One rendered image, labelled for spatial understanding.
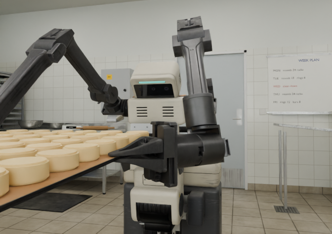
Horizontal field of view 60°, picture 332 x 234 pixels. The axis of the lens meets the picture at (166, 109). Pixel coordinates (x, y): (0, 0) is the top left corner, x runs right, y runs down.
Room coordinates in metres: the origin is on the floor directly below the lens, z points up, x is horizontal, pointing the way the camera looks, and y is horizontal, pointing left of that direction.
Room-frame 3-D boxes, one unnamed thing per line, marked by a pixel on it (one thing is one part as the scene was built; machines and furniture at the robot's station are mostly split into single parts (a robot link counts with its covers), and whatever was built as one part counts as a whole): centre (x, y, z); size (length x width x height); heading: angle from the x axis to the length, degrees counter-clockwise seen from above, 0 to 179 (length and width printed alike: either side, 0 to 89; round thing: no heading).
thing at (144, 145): (0.45, 0.04, 0.99); 0.09 x 0.07 x 0.07; 121
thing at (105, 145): (0.46, 0.11, 1.01); 0.05 x 0.05 x 0.02
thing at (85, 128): (4.28, 1.05, 0.91); 0.56 x 0.06 x 0.06; 105
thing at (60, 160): (0.35, 0.13, 1.01); 0.05 x 0.05 x 0.02
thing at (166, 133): (0.45, 0.04, 1.01); 0.09 x 0.07 x 0.07; 121
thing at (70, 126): (4.46, 1.40, 0.92); 0.32 x 0.30 x 0.09; 173
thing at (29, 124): (4.67, 2.20, 0.95); 0.39 x 0.39 x 0.14
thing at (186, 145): (0.49, -0.02, 1.00); 0.07 x 0.07 x 0.10; 31
